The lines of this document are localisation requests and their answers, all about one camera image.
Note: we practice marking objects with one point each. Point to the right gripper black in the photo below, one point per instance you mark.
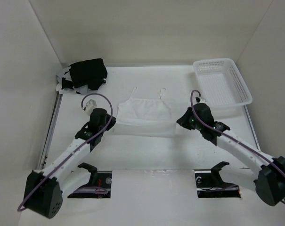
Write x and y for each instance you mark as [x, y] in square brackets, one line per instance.
[183, 121]

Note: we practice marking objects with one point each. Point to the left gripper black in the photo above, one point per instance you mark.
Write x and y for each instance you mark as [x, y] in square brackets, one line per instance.
[112, 123]

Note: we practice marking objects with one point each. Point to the white tank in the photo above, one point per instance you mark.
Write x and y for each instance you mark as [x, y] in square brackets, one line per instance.
[145, 117]
[65, 83]

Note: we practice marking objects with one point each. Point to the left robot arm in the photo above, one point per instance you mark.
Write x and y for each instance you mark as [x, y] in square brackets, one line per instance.
[45, 190]

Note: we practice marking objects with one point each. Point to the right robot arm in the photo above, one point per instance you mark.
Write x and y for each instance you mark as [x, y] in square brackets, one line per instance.
[267, 177]

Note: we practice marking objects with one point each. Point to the white tank top in pile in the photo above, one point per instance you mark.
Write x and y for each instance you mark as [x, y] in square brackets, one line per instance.
[65, 83]

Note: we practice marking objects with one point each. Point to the white plastic basket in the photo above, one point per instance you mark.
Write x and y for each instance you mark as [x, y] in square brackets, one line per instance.
[221, 83]

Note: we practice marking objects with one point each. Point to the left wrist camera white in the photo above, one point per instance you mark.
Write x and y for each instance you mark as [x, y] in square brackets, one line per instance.
[90, 106]

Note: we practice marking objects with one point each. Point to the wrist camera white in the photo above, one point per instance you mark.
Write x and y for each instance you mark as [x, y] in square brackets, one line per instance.
[90, 106]
[200, 100]

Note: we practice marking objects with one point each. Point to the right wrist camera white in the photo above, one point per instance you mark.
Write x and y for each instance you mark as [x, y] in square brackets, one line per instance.
[200, 100]

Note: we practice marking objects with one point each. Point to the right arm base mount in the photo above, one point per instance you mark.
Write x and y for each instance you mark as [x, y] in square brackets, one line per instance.
[209, 183]

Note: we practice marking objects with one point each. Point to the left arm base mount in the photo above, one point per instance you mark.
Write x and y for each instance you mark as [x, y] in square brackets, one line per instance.
[98, 186]

